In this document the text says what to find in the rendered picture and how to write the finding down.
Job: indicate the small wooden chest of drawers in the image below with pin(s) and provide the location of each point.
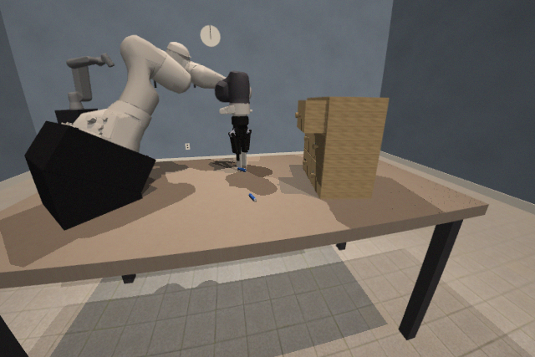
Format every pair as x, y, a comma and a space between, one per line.
354, 132

